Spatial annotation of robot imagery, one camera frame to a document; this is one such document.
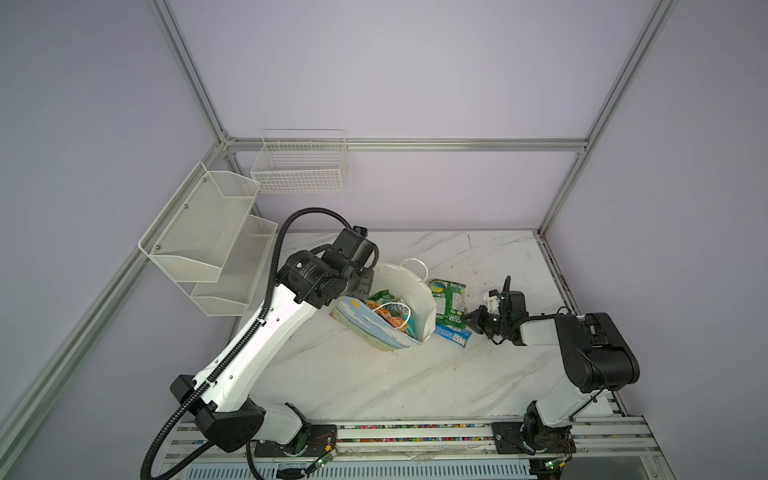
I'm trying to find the white printed paper bag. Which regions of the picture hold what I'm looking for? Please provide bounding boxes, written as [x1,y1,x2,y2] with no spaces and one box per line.
[330,258,437,351]

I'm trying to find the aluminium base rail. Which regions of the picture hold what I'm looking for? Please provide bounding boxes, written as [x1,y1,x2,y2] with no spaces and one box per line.
[179,416,675,479]

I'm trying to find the green candy bag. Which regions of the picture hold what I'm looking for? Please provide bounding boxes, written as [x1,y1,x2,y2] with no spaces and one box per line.
[429,279,466,329]

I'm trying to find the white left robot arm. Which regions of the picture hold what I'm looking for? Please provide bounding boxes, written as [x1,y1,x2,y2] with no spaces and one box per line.
[170,242,378,453]

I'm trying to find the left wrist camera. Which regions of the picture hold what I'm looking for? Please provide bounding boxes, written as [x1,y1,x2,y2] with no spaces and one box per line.
[322,226,379,275]

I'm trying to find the blue snack packet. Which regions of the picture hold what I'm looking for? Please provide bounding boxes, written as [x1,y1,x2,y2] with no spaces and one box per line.
[435,324,472,348]

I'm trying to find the white wire basket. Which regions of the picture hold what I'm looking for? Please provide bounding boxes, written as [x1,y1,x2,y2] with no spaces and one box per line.
[251,129,348,194]

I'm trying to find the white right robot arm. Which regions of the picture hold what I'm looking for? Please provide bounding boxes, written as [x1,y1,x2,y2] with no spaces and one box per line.
[462,290,640,455]

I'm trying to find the aluminium frame posts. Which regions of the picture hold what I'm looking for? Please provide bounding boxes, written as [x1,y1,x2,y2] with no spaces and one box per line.
[1,1,677,476]

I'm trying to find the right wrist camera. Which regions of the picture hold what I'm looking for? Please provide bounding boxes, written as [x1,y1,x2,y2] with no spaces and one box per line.
[483,275,511,314]

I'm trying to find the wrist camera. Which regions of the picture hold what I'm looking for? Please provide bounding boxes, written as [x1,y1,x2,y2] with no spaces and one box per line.
[322,226,379,275]
[483,275,511,314]

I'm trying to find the white mesh shelf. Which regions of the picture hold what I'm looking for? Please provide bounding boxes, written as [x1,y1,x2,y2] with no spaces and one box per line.
[138,164,260,283]
[191,215,278,317]

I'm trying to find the white mesh shelf lower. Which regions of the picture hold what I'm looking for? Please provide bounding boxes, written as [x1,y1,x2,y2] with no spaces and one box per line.
[191,215,278,317]

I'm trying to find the teal Fox's candy bag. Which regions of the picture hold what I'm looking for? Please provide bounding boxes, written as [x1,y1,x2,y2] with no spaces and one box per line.
[400,314,417,339]
[369,289,400,305]

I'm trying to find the orange Fox's candy bag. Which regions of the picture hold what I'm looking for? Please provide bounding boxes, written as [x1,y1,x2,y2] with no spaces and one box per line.
[366,300,412,331]

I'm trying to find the white mesh shelf upper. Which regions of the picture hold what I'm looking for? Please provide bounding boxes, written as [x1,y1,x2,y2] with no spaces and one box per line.
[138,164,260,283]

